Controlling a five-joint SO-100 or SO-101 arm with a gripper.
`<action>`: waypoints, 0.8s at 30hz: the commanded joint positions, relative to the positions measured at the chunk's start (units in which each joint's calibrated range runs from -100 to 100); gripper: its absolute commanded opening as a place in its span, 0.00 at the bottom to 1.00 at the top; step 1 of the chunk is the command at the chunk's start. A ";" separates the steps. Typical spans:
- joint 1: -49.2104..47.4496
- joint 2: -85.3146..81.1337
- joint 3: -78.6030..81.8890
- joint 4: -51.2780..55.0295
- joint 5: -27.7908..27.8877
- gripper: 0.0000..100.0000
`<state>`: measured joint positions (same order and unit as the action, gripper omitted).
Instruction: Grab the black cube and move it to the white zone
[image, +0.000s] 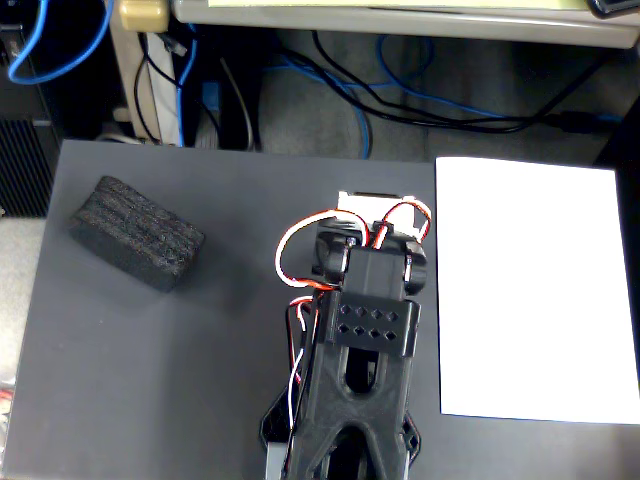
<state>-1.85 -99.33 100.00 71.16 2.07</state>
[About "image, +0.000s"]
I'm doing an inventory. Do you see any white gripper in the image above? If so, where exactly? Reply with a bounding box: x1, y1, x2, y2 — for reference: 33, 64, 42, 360
337, 190, 433, 244

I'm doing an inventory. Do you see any black foam cube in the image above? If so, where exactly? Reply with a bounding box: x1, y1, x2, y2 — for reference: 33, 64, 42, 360
67, 174, 206, 294

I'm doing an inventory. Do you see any black mesh robot base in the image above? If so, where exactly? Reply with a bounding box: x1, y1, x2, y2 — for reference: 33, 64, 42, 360
259, 392, 422, 464

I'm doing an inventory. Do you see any grey desk top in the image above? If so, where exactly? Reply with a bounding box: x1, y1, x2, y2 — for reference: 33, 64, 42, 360
171, 0, 640, 50

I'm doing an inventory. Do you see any white paper sheet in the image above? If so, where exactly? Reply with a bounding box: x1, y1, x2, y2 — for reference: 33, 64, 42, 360
434, 156, 640, 425

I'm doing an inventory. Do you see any beige desk leg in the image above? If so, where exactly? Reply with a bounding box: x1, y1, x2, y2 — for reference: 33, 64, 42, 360
108, 0, 184, 147

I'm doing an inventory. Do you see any clear network plug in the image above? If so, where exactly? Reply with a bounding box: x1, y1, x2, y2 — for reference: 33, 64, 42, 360
159, 34, 189, 57

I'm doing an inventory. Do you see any grey table clamp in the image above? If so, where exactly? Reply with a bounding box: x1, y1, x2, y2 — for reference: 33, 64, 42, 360
266, 442, 295, 480

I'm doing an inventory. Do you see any beige plastic cap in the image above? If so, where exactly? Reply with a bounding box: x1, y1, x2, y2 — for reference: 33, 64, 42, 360
118, 0, 170, 32

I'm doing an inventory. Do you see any black desk device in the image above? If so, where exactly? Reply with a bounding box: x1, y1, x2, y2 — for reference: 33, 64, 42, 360
585, 0, 640, 20

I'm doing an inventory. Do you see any black computer tower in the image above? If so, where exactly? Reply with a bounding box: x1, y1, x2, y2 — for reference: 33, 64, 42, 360
0, 0, 61, 219

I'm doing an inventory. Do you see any blue network cable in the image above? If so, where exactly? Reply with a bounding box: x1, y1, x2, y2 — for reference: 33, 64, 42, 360
344, 33, 624, 124
264, 54, 374, 160

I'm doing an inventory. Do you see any short red white servo wire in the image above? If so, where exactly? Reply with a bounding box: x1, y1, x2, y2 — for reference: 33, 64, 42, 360
369, 199, 434, 251

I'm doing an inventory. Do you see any looped red white servo wire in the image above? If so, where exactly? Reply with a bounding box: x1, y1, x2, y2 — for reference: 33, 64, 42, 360
273, 208, 374, 292

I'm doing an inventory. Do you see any thick black cable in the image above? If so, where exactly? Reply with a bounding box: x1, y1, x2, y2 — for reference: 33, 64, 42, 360
312, 30, 621, 135

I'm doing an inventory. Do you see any grey cable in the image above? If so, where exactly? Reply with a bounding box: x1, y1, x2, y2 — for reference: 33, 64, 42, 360
219, 58, 257, 152

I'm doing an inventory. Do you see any red white black base wire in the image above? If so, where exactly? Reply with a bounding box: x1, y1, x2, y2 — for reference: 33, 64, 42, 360
286, 294, 321, 480

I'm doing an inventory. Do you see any straight blue cable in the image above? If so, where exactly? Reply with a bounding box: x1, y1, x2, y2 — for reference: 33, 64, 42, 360
177, 22, 200, 147

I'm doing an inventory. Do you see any thin black cable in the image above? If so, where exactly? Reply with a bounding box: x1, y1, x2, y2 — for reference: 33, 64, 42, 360
133, 32, 221, 146

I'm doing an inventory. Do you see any looped blue cable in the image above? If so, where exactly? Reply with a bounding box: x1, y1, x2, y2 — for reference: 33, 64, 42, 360
7, 0, 115, 85

